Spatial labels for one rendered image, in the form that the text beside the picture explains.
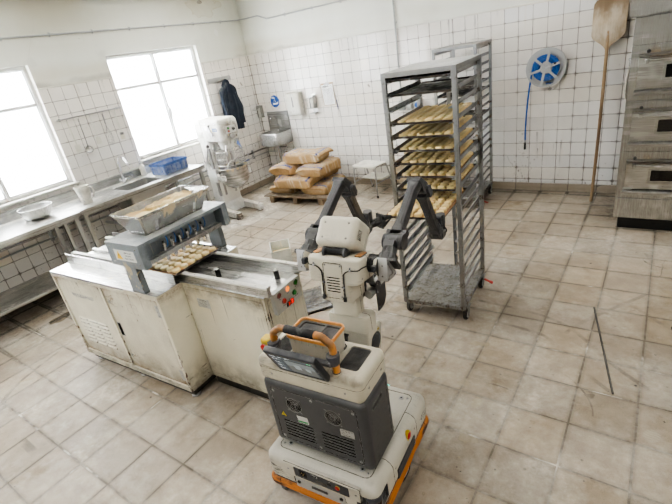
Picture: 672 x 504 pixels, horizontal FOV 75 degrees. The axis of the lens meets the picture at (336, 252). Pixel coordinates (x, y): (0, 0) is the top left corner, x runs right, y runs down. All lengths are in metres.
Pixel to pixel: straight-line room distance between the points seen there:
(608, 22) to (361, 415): 4.74
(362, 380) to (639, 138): 3.64
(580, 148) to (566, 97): 0.60
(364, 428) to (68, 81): 5.28
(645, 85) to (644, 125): 0.33
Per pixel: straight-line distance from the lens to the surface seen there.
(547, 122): 5.92
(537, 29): 5.83
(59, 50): 6.28
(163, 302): 2.91
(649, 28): 4.70
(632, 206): 5.02
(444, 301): 3.49
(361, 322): 2.16
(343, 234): 1.99
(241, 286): 2.56
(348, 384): 1.86
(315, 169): 6.32
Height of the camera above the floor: 2.02
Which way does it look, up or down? 25 degrees down
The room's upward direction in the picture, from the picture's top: 10 degrees counter-clockwise
